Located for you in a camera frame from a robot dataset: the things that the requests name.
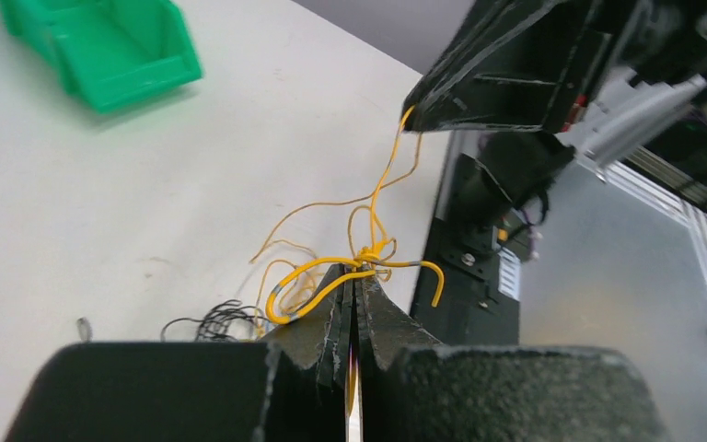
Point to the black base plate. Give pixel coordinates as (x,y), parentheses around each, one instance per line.
(480,236)

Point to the green bin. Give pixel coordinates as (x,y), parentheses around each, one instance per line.
(110,54)

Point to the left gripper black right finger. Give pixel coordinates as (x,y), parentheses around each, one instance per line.
(415,388)

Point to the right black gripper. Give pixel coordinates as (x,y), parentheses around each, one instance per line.
(622,118)

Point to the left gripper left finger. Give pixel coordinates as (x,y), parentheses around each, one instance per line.
(287,386)

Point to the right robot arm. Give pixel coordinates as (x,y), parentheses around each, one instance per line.
(524,70)

